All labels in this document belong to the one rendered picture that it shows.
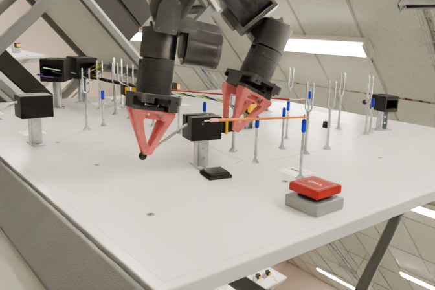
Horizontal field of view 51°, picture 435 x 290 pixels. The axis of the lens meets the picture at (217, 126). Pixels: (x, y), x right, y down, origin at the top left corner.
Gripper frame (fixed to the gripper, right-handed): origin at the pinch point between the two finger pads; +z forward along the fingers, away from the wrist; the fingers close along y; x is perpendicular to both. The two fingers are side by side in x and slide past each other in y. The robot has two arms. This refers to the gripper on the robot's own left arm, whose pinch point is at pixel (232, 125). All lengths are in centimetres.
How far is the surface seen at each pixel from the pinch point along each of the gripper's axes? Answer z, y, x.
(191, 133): 4.1, -2.2, 7.8
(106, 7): -22, 105, 8
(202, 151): 6.3, -1.2, 3.9
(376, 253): 11.5, -6.6, -40.6
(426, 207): -15, 268, -443
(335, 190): 2.5, -25.6, -3.5
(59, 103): 15, 70, 16
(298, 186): 4.1, -23.2, 0.4
